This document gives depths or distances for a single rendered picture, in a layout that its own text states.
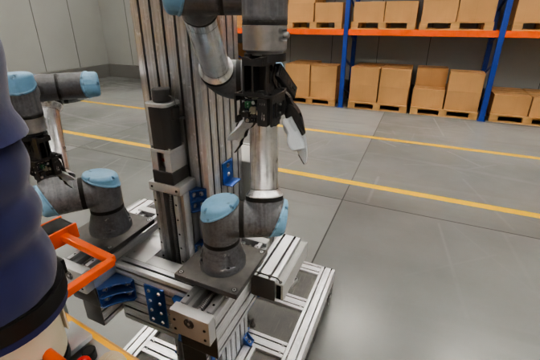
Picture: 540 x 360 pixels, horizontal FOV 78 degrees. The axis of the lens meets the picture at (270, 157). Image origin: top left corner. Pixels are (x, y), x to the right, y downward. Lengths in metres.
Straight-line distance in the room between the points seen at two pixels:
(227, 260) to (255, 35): 0.73
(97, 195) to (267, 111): 0.88
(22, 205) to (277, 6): 0.52
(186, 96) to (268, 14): 0.64
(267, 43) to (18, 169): 0.44
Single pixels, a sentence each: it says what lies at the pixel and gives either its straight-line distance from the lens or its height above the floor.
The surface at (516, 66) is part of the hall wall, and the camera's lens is 8.87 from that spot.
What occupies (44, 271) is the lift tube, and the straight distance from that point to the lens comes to 0.74.
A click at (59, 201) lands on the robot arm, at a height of 1.21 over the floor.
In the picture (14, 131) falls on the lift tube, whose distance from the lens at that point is 0.65.
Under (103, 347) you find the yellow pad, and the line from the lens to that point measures 0.97.
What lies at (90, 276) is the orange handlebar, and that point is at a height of 1.19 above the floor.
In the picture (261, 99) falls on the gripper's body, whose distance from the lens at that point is 0.56.
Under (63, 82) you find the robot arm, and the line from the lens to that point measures 1.11.
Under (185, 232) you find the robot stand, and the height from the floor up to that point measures 1.06.
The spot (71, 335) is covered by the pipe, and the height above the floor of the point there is 1.10.
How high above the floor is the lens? 1.77
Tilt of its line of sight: 22 degrees down
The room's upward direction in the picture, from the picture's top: straight up
